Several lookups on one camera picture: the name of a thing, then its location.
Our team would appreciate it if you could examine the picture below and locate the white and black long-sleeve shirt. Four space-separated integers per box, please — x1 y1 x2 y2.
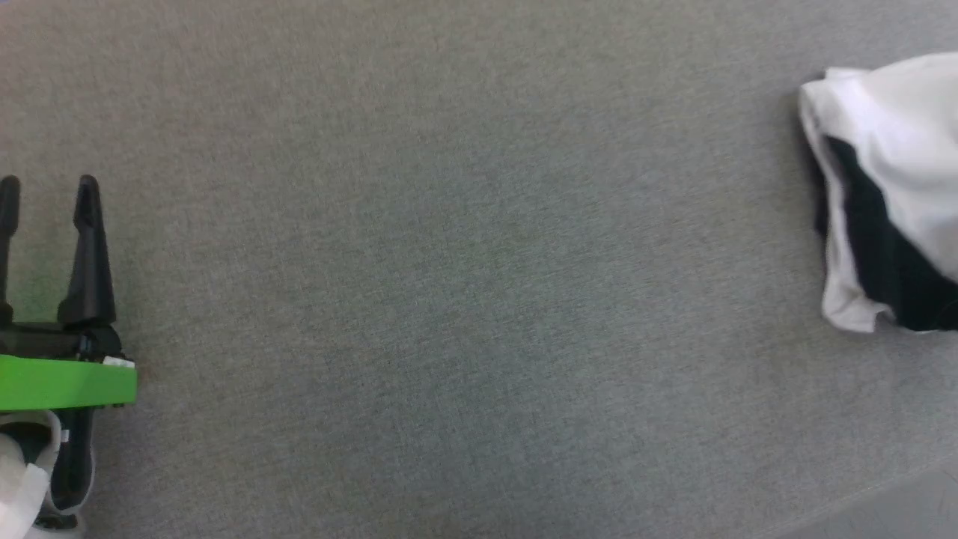
797 52 958 334

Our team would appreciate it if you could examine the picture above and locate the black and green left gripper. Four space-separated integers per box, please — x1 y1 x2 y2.
0 174 139 414

